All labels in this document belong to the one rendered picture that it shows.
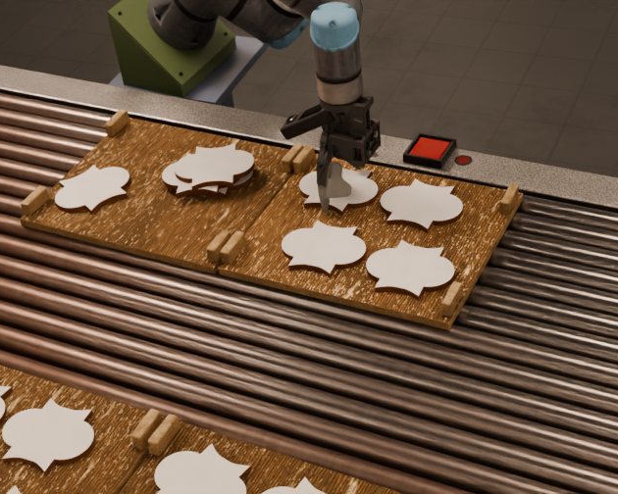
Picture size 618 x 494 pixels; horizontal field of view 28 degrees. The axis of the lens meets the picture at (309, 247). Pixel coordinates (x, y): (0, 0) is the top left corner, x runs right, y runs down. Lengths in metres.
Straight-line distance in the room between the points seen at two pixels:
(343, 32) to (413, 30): 2.61
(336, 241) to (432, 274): 0.18
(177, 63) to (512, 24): 2.13
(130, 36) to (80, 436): 1.08
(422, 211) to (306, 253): 0.22
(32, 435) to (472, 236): 0.77
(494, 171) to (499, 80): 2.01
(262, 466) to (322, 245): 0.47
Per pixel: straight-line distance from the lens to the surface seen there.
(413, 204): 2.11
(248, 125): 2.42
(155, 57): 2.62
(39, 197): 2.28
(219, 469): 1.71
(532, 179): 2.21
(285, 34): 2.57
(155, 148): 2.37
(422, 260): 1.99
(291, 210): 2.14
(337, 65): 1.98
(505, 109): 4.08
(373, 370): 1.86
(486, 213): 2.10
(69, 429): 1.83
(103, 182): 2.28
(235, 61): 2.73
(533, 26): 4.54
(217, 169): 2.21
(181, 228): 2.15
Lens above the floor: 2.22
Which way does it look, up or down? 39 degrees down
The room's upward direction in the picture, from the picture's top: 8 degrees counter-clockwise
